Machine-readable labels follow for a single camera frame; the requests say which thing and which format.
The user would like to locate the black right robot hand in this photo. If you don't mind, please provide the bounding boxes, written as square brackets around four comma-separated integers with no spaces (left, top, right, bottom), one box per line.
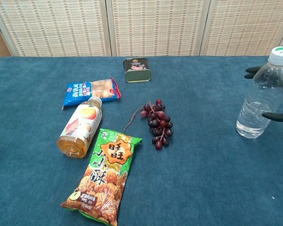
[244,66,283,122]

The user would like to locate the transparent plastic water bottle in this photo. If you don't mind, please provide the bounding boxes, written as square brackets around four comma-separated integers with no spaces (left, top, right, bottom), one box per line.
[235,46,283,139]

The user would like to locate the peach juice bottle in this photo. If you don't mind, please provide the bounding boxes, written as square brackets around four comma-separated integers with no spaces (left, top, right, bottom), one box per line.
[57,96,103,159]

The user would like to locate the blue table cloth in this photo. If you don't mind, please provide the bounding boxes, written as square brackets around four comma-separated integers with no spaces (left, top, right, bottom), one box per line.
[0,56,283,226]

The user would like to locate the red grape bunch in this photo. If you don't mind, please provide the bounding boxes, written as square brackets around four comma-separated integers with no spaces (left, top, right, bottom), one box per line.
[123,98,174,151]

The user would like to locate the dark green luncheon meat can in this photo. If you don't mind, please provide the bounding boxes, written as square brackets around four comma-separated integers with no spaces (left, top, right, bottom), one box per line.
[122,57,153,83]

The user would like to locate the green rice cracker bag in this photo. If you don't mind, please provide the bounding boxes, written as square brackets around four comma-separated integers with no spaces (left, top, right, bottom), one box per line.
[60,128,143,226]

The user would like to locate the blue biscuit packet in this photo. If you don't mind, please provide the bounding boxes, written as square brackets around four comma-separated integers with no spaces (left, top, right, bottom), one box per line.
[61,75,122,111]

